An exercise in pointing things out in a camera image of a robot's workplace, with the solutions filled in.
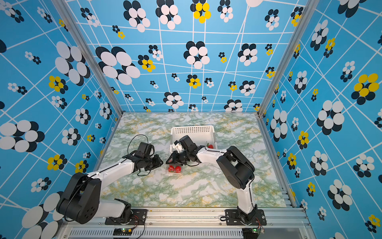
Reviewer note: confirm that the aluminium corner post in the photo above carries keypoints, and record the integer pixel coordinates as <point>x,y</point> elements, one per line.
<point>294,41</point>
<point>64,12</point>

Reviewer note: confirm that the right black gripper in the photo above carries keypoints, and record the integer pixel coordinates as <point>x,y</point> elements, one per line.
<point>175,159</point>

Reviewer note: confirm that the clear plastic clamshell container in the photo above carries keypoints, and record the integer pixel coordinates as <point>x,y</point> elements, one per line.
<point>177,164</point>

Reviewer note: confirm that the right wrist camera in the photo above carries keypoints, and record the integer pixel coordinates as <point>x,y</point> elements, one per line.
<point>184,144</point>

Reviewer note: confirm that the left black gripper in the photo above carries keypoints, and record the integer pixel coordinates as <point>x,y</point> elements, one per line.
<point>158,162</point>

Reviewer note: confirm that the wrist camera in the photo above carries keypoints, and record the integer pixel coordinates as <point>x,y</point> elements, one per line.
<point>184,144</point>
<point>145,150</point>

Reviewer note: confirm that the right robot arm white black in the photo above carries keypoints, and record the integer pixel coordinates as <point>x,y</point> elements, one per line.
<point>237,169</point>

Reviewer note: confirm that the white perforated plastic basket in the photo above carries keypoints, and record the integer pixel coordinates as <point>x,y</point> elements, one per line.
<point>199,134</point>

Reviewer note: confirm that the left aluminium corner post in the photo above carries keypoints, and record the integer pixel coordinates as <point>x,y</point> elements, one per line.
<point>64,12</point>

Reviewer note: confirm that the green circuit board left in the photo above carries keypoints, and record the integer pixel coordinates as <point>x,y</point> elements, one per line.
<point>122,232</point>

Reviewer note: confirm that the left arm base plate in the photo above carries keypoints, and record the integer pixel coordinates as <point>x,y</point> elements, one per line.
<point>133,217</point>

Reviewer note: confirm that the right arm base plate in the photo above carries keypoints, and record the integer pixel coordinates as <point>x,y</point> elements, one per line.
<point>235,217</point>

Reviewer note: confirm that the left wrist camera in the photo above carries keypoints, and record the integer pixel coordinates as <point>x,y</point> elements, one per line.
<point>145,150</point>

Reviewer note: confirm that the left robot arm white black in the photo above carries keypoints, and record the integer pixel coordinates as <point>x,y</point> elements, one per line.
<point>81,202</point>

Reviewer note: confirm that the right aluminium corner post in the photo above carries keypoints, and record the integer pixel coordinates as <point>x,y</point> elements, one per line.
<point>294,41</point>

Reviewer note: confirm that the aluminium front frame rail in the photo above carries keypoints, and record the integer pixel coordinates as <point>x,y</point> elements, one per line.
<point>196,223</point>

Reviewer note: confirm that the circuit board right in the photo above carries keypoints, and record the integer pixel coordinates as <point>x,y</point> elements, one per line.
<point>252,233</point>

